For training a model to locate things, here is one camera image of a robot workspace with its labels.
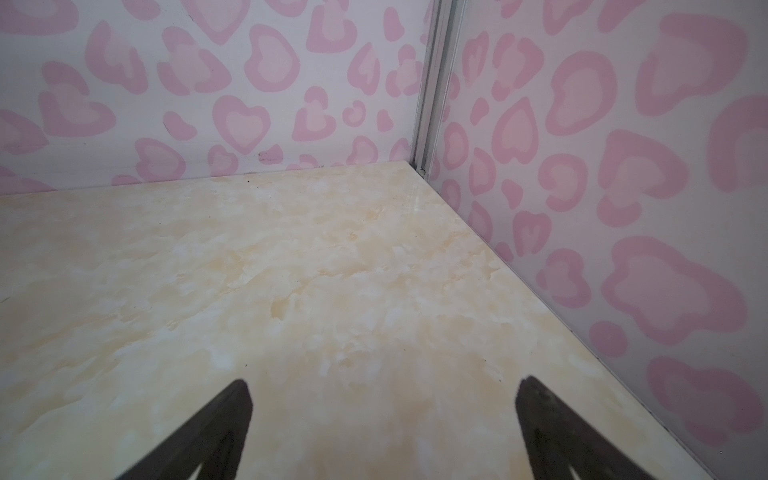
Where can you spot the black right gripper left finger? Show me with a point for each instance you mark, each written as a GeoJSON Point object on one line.
{"type": "Point", "coordinates": [208, 445]}

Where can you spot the aluminium corner frame post right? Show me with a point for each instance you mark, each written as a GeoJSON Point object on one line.
{"type": "Point", "coordinates": [442, 37]}

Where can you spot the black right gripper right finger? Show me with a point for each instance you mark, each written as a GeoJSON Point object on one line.
{"type": "Point", "coordinates": [560, 444]}

